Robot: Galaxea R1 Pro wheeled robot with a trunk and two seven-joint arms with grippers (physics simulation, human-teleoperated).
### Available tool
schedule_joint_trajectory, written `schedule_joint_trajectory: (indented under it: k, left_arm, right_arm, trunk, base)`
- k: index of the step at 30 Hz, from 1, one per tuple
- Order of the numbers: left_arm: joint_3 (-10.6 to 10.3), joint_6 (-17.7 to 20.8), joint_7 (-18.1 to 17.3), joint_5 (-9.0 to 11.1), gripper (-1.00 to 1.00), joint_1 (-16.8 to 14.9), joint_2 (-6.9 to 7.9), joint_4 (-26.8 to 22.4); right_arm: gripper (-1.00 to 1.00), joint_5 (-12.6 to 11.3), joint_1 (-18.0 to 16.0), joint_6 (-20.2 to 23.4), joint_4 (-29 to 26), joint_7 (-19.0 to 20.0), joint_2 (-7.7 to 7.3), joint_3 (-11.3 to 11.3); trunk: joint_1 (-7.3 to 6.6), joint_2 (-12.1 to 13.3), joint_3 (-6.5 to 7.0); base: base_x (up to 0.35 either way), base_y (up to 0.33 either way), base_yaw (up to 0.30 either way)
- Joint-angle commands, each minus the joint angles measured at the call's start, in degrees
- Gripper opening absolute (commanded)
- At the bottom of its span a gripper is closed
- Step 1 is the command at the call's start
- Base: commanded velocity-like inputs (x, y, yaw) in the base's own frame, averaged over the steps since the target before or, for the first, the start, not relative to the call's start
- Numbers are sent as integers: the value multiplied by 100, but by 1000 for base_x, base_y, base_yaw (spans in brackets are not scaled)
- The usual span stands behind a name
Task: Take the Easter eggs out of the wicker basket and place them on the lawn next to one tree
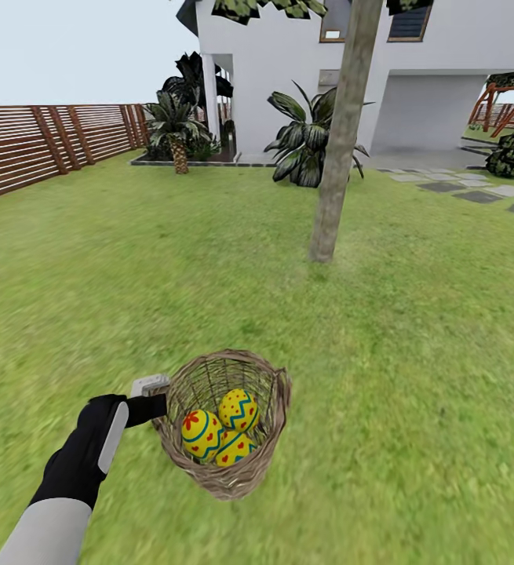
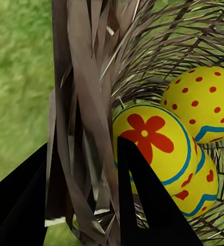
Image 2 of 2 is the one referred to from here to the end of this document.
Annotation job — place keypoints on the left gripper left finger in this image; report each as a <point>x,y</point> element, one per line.
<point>22,202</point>

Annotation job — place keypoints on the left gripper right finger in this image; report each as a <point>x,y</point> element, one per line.
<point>167,225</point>

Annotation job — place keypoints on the wicker basket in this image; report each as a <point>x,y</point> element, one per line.
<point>101,59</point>

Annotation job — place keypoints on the easter egg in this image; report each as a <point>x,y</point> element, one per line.
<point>164,140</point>
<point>201,194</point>
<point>197,98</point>

